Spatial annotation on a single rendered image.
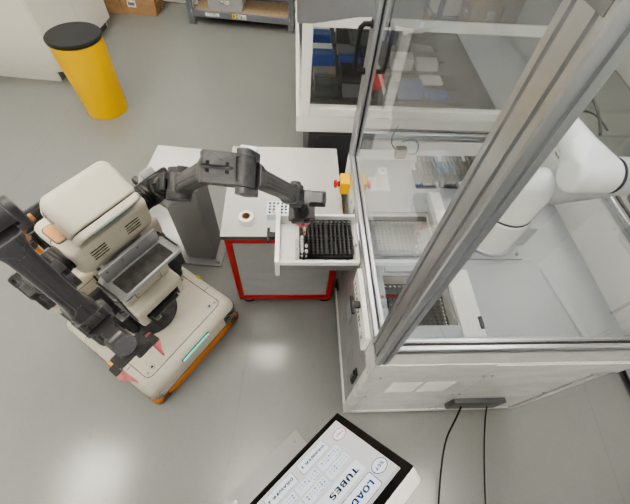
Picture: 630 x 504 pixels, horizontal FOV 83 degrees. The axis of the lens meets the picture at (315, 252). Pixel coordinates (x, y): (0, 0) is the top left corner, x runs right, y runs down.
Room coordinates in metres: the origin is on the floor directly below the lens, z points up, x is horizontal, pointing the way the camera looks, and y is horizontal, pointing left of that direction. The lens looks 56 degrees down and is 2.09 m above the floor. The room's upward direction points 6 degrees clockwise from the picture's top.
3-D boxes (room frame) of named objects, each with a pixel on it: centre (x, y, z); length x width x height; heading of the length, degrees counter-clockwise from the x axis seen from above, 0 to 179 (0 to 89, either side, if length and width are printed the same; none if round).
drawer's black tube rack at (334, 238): (0.89, -0.04, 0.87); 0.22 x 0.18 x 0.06; 97
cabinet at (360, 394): (0.91, -0.64, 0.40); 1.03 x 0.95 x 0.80; 7
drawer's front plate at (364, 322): (0.59, -0.20, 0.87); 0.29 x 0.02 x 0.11; 7
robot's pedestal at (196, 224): (1.35, 0.77, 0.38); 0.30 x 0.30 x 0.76; 1
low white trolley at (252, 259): (1.27, 0.19, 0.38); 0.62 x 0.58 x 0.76; 7
